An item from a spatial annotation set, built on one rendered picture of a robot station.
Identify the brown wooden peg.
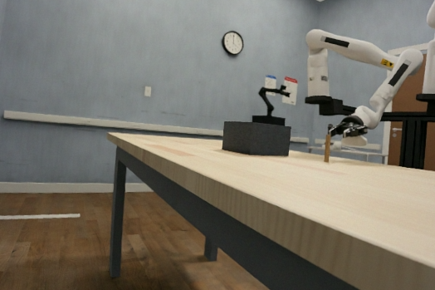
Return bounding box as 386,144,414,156
324,135,331,162

